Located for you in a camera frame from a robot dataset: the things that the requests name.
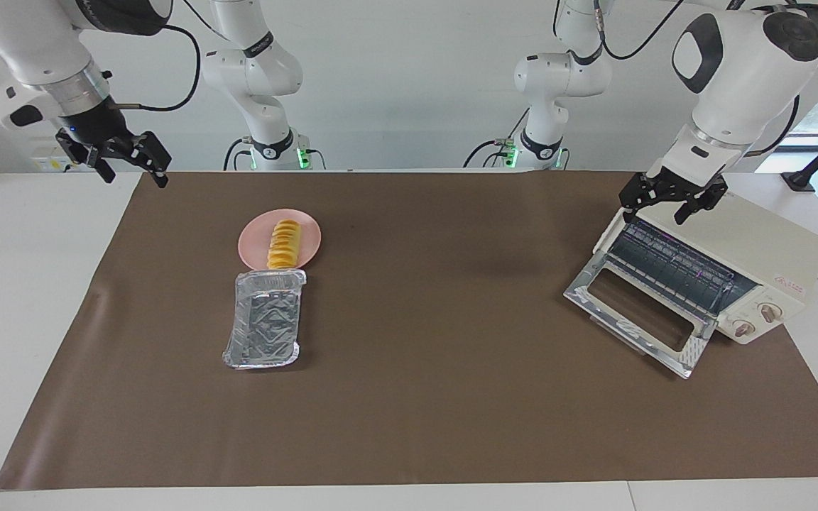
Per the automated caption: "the pink round plate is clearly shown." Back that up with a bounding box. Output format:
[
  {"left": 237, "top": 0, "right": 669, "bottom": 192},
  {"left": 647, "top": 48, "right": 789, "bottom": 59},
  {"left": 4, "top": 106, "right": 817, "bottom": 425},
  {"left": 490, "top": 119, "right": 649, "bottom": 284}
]
[{"left": 238, "top": 209, "right": 322, "bottom": 271}]

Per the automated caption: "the yellow ridged bread loaf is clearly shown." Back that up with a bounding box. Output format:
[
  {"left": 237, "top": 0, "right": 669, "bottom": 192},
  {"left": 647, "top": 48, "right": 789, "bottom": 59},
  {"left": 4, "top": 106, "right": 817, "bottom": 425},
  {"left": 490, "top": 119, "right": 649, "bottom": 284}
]
[{"left": 267, "top": 219, "right": 302, "bottom": 270}]

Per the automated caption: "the brown paper table mat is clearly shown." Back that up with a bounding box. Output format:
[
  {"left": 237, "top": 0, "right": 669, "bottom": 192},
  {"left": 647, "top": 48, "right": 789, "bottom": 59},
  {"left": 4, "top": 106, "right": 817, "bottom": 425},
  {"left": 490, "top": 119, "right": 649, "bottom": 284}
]
[{"left": 0, "top": 170, "right": 818, "bottom": 490}]

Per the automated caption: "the black base cable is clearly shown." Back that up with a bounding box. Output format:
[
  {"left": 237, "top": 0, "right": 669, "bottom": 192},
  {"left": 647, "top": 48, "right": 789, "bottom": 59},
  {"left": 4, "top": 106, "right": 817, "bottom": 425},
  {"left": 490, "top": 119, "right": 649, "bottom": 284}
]
[
  {"left": 223, "top": 135, "right": 253, "bottom": 171},
  {"left": 462, "top": 106, "right": 532, "bottom": 170}
]

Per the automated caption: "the oven wire rack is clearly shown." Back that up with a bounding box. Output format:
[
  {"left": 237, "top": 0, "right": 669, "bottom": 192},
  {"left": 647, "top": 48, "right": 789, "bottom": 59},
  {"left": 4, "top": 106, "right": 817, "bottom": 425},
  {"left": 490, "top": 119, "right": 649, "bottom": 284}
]
[{"left": 611, "top": 220, "right": 743, "bottom": 317}]

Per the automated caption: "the white toaster oven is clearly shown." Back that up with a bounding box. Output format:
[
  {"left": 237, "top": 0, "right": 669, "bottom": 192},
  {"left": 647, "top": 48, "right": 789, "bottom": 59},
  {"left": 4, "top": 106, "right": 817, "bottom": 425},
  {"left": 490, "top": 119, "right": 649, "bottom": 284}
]
[{"left": 594, "top": 190, "right": 818, "bottom": 346}]

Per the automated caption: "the aluminium foil tray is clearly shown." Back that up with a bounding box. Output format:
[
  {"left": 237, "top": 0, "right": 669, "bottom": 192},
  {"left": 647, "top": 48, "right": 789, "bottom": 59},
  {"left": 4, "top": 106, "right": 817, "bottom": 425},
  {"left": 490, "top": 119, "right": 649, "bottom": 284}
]
[{"left": 222, "top": 268, "right": 308, "bottom": 370}]

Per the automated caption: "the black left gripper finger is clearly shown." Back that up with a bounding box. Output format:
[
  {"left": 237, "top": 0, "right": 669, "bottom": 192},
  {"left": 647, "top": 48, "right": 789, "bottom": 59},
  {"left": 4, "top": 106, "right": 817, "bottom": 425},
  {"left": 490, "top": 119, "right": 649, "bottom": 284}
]
[
  {"left": 674, "top": 183, "right": 728, "bottom": 226},
  {"left": 620, "top": 177, "right": 655, "bottom": 226}
]

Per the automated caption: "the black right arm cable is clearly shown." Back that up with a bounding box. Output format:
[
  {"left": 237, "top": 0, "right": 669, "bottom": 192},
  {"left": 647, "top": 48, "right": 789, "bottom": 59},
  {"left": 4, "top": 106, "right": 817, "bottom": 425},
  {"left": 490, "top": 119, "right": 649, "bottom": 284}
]
[{"left": 111, "top": 25, "right": 202, "bottom": 113}]

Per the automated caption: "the glass oven door, metal frame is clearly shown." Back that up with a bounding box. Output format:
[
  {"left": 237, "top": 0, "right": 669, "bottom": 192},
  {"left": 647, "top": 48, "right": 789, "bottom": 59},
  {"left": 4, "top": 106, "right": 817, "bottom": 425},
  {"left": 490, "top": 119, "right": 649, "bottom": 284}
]
[{"left": 564, "top": 250, "right": 716, "bottom": 379}]

